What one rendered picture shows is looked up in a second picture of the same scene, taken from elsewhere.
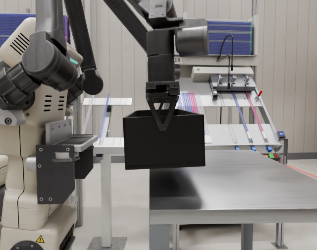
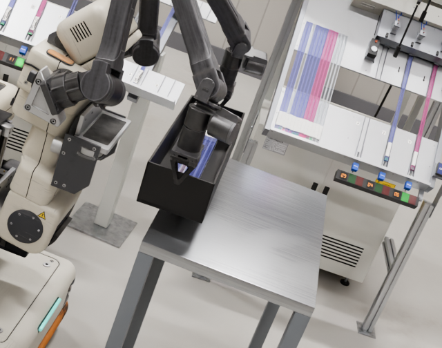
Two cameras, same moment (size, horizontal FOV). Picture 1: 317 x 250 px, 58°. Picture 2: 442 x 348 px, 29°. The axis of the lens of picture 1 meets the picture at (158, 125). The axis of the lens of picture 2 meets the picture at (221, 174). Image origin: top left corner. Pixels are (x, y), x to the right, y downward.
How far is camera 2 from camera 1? 1.55 m
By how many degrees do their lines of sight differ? 19
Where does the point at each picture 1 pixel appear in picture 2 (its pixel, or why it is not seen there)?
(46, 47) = (104, 81)
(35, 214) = (45, 191)
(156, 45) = (191, 121)
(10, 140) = not seen: hidden behind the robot
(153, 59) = (186, 130)
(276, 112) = not seen: outside the picture
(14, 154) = (40, 127)
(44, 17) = (111, 39)
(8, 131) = not seen: hidden behind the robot
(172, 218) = (157, 253)
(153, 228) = (140, 255)
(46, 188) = (63, 175)
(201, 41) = (225, 137)
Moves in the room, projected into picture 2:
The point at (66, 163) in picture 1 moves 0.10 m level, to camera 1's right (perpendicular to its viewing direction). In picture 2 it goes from (88, 160) to (123, 174)
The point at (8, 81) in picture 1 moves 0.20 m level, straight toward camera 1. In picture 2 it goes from (64, 92) to (74, 129)
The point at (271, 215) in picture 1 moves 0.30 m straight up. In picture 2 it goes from (231, 281) to (274, 175)
